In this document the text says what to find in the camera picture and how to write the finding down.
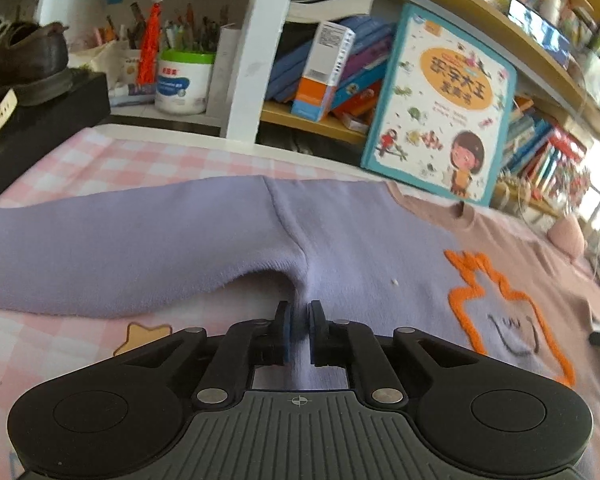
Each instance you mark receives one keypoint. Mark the brown leather shoe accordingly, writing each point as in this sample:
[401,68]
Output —
[25,60]

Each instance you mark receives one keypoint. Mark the bunch of pens and pencils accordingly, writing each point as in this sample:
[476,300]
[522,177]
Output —
[185,30]

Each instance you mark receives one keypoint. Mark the thick black-covered book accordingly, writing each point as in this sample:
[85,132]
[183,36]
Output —
[330,7]

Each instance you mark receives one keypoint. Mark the pink checked tablecloth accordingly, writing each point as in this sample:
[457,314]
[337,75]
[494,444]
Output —
[105,160]

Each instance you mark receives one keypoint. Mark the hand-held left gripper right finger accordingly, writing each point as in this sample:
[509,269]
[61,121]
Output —
[314,335]

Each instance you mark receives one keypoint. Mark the white can pen holder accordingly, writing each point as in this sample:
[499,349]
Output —
[182,85]

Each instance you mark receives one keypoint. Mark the purple and pink sweater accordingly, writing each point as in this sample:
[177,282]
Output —
[360,240]

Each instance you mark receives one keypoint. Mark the white and orange toothbrush box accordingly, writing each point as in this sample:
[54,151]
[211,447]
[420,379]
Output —
[320,75]

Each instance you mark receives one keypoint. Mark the stack of blue books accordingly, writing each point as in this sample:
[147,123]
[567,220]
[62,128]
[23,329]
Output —
[290,67]

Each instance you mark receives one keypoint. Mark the row of colourful books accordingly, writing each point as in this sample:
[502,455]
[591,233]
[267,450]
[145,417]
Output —
[540,155]

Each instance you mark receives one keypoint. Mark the white wooden bookshelf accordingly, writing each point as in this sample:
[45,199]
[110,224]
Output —
[260,60]

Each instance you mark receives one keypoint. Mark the teal children's picture book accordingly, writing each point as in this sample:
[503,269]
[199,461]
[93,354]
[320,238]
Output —
[445,110]

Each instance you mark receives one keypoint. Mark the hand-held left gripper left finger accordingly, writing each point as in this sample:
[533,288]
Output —
[283,335]

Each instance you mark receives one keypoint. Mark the shelf of assorted small boxes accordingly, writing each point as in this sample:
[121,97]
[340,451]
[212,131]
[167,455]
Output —
[545,5]

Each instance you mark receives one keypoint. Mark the black box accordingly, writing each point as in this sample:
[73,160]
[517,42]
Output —
[55,125]

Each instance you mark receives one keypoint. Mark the red tassel ornament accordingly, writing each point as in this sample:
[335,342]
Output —
[149,55]

